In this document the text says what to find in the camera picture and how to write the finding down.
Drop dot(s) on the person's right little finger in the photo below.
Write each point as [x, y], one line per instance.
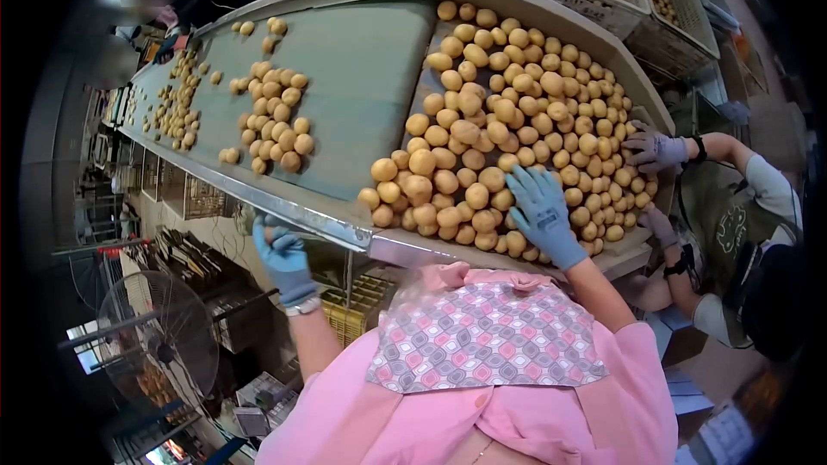
[563, 194]

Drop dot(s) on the person's body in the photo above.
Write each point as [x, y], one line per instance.
[478, 387]

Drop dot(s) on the person's right middle finger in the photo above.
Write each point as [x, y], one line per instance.
[533, 181]

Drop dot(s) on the loose cluster of potatoes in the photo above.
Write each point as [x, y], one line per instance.
[271, 116]

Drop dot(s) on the person's right hand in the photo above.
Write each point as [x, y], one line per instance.
[548, 223]

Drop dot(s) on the large pile of potatoes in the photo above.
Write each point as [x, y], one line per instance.
[504, 110]

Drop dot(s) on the person's right thumb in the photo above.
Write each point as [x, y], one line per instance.
[517, 216]

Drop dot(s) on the scattered small potatoes group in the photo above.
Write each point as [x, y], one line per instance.
[178, 110]

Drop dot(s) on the person's right ring finger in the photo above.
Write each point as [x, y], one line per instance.
[549, 182]

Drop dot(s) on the person's left fingers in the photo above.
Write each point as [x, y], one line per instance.
[262, 236]

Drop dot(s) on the person's left hand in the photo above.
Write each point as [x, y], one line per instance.
[289, 268]

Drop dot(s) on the metal conveyor belt machine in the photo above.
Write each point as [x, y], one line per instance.
[362, 77]

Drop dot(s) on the person's right index finger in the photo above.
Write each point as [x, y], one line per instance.
[517, 184]

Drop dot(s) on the yellow plastic crate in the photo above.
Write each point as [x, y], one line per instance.
[352, 316]

